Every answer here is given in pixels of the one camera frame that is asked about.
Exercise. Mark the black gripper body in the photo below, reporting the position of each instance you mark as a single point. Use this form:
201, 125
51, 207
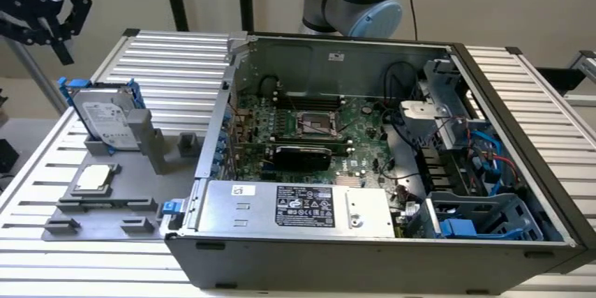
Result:
28, 8

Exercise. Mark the hard disk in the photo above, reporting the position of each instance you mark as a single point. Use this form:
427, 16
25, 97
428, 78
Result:
104, 116

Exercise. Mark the black box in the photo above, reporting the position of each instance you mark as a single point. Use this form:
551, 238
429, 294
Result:
7, 155

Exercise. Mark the silver CPU chip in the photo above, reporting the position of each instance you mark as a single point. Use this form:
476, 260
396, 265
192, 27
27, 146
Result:
95, 177

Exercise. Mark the gray parts rack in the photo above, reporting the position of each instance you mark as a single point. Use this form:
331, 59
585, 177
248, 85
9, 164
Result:
139, 179

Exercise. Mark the green RAM stick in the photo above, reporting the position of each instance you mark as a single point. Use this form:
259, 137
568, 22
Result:
103, 202

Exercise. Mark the blue case latch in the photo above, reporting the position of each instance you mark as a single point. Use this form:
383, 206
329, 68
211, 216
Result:
172, 207

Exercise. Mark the black RAM slot bank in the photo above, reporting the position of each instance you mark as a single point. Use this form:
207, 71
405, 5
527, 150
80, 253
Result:
307, 102
307, 140

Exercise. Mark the CPU socket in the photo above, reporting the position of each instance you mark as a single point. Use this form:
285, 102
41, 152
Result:
313, 123

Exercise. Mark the black graphics card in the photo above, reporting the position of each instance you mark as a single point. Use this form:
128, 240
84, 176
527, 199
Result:
300, 158

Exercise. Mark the silver power supply unit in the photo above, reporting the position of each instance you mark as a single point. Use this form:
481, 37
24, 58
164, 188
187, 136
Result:
260, 210

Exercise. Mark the green motherboard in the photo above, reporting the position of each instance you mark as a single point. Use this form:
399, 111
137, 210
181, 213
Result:
368, 130

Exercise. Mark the copper chipset heatsink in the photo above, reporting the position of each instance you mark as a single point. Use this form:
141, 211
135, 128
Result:
349, 181

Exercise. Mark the black open PC case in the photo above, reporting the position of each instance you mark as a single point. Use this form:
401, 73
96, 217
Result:
325, 263

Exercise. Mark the black block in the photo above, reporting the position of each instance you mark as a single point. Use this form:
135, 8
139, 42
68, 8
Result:
559, 78

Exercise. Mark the aluminium frame post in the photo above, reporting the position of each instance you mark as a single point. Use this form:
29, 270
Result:
37, 74

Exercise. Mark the silver drive bracket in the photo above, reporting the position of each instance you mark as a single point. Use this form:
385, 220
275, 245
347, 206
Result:
432, 102

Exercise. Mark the aluminium profile rail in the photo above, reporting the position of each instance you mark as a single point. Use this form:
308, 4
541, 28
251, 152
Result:
581, 64

